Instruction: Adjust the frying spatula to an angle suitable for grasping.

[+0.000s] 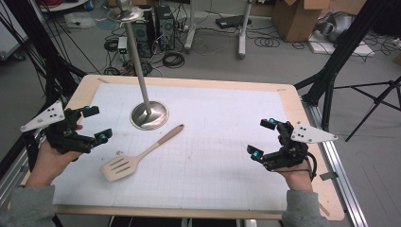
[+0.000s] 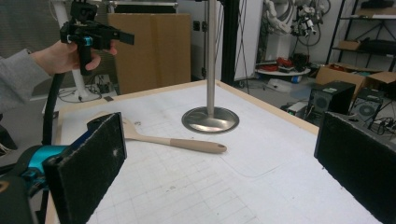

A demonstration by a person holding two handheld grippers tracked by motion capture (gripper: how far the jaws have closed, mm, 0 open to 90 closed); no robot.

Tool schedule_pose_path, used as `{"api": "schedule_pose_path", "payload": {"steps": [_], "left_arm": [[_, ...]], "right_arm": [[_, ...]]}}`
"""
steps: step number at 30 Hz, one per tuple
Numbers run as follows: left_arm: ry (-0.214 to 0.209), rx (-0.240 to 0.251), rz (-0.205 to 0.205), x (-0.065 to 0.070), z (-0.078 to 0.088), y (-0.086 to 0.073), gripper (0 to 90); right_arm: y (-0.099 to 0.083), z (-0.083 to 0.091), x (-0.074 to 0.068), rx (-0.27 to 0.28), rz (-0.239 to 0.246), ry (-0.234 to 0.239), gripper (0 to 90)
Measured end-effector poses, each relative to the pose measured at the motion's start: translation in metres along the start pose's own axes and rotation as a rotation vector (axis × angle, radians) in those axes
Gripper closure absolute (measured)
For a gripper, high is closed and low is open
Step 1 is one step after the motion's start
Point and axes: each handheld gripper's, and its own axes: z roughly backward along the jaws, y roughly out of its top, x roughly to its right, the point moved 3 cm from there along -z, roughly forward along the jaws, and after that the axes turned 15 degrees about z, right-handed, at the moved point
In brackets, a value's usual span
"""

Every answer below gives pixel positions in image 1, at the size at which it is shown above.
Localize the small grey metal bracket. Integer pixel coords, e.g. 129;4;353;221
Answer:
319;170;340;182

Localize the clear plastic bag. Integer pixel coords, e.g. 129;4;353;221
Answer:
63;11;97;30

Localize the black tripod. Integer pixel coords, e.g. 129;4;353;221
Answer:
333;75;401;143

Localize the person's right hand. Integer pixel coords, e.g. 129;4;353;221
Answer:
273;159;315;192

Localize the white round table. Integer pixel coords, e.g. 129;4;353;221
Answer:
37;0;91;13

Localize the white stand leg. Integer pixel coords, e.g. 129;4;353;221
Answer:
237;0;253;61
183;0;199;53

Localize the thick coiled black cable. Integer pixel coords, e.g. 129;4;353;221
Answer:
162;50;186;69

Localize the cardboard box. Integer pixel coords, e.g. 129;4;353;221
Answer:
271;0;332;44

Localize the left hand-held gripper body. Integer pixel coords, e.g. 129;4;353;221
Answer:
20;99;97;155

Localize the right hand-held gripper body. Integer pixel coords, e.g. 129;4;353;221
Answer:
262;120;339;173

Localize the white flat board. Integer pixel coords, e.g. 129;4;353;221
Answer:
306;31;376;58

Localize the flat black device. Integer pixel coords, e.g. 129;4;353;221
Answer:
215;14;253;30

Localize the thin coiled black cable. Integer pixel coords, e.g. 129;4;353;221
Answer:
253;36;282;49

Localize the white grid paper mat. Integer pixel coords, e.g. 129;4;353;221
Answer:
51;82;291;212

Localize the black frame strut with cables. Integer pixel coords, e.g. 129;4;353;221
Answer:
0;0;88;110

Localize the person's left hand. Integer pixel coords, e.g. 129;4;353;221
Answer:
26;124;84;189

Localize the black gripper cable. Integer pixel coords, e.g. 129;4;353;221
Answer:
277;150;318;183

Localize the grey rounded appliance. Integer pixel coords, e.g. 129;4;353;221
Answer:
315;11;356;44

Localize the small white box green light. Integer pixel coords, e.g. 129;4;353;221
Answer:
117;36;129;61

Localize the metal stand with round base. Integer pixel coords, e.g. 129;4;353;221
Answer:
107;0;170;131

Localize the wooden slotted spatula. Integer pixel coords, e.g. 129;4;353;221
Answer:
100;123;185;183

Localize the aluminium rail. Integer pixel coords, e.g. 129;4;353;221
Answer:
0;131;44;207
302;96;370;227

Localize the black computer tower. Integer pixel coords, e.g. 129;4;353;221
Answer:
131;17;156;59
154;4;176;51

